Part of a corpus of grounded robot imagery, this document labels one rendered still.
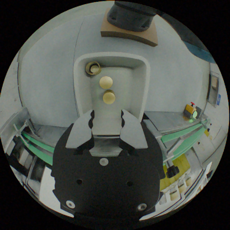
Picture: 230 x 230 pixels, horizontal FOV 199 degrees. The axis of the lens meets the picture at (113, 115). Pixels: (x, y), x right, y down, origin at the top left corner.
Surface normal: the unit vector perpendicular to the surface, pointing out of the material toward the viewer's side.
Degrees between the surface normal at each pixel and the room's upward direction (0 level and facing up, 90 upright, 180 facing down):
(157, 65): 0
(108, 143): 90
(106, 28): 2
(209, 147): 90
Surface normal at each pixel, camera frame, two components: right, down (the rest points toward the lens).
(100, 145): 0.02, -0.85
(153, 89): 0.05, 0.52
